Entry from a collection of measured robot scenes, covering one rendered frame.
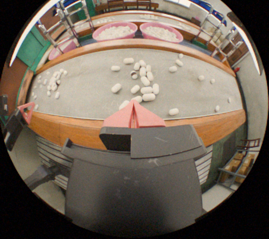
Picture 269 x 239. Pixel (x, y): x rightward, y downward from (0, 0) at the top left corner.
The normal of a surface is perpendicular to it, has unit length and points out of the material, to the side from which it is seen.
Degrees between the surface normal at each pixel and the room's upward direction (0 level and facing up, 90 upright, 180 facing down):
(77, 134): 0
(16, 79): 90
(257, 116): 89
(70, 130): 0
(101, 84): 0
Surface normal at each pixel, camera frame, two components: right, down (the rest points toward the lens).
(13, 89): 1.00, 0.00
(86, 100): 0.00, -0.25
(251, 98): -1.00, 0.09
